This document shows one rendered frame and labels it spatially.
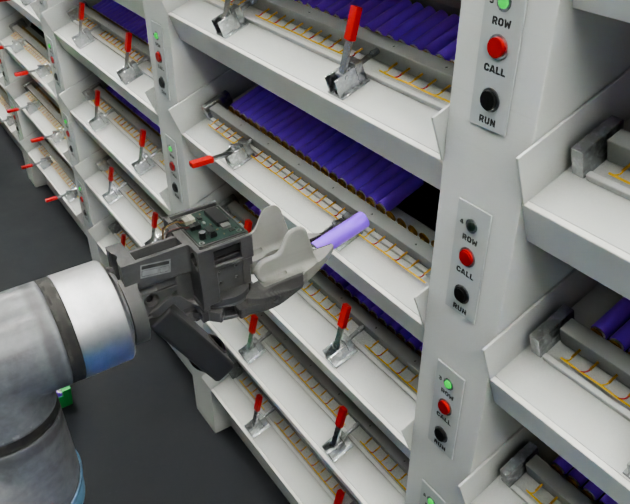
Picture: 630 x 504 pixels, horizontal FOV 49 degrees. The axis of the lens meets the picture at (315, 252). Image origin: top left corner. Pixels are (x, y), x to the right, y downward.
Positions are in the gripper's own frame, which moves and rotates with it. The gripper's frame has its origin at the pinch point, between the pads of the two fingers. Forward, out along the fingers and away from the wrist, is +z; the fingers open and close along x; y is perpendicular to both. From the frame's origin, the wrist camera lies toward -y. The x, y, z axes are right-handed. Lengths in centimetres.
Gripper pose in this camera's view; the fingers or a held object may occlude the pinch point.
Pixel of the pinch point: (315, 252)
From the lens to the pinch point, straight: 69.9
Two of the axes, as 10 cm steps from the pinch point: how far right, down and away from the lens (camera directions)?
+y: -0.1, -8.3, -5.6
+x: -5.5, -4.6, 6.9
